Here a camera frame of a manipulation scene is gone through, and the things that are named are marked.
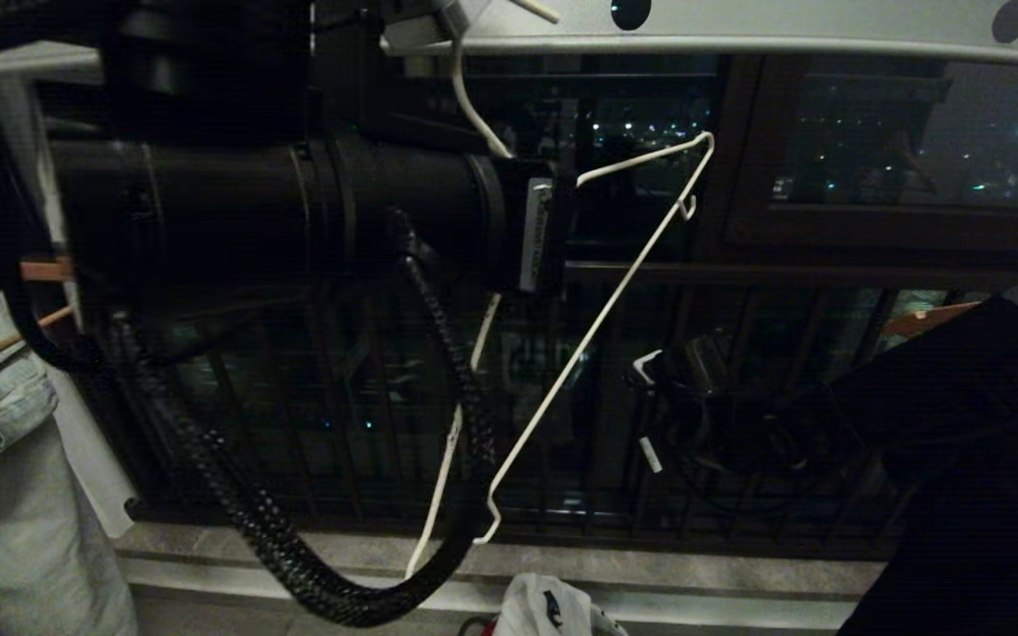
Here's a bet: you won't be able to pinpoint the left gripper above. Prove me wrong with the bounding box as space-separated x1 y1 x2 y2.
304 134 575 297

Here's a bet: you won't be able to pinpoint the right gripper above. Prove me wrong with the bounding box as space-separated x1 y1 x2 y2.
634 350 750 485

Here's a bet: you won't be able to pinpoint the white wire hanger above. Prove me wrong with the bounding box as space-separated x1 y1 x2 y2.
403 37 716 580

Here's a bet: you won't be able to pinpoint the white garment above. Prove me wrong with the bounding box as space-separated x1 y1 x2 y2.
493 572 630 636

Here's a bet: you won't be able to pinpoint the black garment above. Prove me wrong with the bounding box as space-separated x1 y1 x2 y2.
830 284 1018 636

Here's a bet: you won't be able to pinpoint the dark balcony railing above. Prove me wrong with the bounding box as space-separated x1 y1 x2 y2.
125 261 996 541

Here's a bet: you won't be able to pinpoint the light blue jeans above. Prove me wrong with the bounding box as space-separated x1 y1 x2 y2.
0 296 141 636

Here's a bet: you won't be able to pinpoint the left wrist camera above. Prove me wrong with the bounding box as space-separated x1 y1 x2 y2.
369 0 471 59

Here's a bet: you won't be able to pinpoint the brown window frame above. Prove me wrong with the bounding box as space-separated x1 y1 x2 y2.
714 53 1018 276

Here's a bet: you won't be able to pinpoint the black cable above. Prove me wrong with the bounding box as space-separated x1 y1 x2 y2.
107 208 499 629

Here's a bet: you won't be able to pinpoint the grey drying rail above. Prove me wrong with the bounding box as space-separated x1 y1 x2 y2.
384 0 1018 72

